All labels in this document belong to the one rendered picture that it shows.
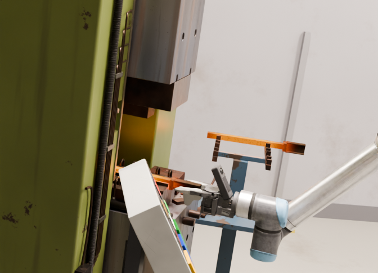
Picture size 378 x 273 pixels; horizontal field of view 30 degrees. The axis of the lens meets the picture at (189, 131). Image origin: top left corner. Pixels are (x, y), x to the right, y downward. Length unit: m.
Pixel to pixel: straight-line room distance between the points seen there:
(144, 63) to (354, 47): 3.01
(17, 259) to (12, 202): 0.18
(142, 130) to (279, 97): 2.39
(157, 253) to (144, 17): 0.78
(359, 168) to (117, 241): 0.83
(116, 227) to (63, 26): 0.73
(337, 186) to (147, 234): 0.92
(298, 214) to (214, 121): 2.49
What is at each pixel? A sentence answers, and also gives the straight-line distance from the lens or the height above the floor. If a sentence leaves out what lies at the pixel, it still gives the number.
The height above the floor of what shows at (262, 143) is 1.02.
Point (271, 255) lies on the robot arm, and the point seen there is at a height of 0.84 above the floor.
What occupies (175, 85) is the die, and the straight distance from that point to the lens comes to 2.21.
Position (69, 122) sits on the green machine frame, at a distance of 1.99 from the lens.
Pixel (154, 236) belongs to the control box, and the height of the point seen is 1.12.
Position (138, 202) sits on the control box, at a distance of 1.69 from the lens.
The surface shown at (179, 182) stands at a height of 1.01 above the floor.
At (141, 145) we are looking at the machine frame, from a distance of 2.65.
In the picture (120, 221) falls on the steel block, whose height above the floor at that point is 0.88.
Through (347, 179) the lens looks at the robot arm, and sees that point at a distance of 2.39.
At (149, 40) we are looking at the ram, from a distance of 2.15.
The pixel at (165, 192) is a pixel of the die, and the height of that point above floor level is 0.98.
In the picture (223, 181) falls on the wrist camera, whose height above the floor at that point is 1.05.
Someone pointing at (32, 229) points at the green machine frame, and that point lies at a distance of 2.13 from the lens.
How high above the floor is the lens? 1.78
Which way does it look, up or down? 15 degrees down
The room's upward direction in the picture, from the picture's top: 8 degrees clockwise
